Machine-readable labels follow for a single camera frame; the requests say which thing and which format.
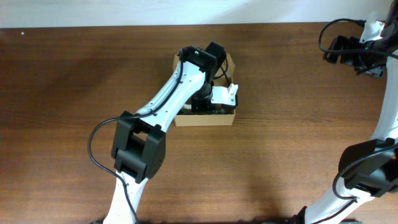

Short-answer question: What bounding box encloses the brown cardboard box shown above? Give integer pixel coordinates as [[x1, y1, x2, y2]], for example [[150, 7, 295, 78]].
[[174, 54, 236, 127]]

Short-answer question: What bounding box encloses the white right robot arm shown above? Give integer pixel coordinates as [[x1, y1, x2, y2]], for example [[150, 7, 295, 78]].
[[291, 1, 397, 223]]

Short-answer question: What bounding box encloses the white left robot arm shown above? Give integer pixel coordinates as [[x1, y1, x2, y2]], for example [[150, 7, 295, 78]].
[[103, 62, 206, 223]]

